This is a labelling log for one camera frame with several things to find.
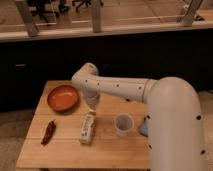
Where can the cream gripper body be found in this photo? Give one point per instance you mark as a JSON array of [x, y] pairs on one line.
[[92, 104]]

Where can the white labelled bottle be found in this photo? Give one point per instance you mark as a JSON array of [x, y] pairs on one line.
[[87, 128]]

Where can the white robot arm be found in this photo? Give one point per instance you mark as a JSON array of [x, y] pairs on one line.
[[174, 118]]

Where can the orange ceramic bowl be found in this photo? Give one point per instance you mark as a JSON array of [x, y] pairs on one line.
[[62, 98]]

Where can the translucent plastic cup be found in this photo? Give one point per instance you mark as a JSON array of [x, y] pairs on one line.
[[123, 123]]

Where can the dried red chili pepper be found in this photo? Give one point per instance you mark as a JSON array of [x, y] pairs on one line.
[[49, 132]]

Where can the wooden table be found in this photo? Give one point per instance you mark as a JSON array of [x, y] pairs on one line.
[[107, 150]]

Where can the blue sponge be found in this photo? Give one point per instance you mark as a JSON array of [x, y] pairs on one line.
[[143, 129]]

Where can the black office chair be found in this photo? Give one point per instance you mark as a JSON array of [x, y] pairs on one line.
[[39, 7]]

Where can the middle metal window post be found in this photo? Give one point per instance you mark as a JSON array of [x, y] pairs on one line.
[[96, 15]]

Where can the metal window post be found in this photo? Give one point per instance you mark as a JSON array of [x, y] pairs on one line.
[[96, 15], [188, 18], [27, 18]]

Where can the left metal window post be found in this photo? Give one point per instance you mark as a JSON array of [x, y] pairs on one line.
[[27, 18]]

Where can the right metal window post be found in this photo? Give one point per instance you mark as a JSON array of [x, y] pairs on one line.
[[188, 18]]

